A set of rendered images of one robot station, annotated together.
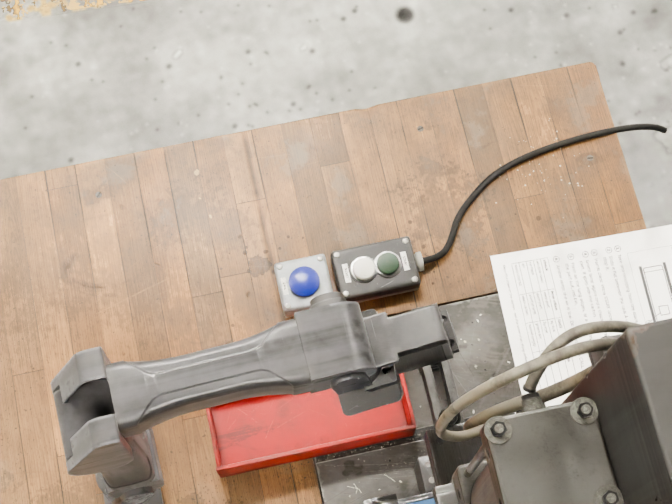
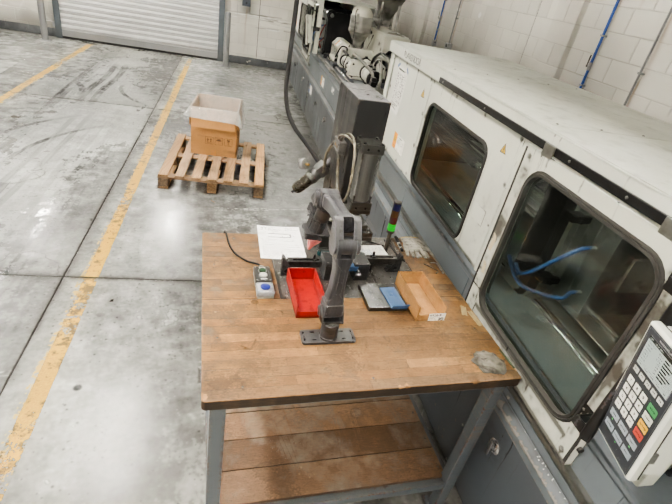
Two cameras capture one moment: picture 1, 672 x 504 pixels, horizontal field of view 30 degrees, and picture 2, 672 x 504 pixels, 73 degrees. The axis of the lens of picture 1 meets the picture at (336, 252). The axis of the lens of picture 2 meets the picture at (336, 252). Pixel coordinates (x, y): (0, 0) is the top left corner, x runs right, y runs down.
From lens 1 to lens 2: 163 cm
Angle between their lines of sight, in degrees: 63
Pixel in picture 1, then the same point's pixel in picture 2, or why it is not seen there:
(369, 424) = (310, 285)
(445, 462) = not seen: hidden behind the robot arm
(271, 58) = (72, 439)
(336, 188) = (230, 282)
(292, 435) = (313, 300)
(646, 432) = (375, 107)
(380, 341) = not seen: hidden behind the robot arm
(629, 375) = (365, 106)
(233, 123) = (100, 458)
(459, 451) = not seen: hidden behind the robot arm
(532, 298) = (274, 253)
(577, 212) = (250, 242)
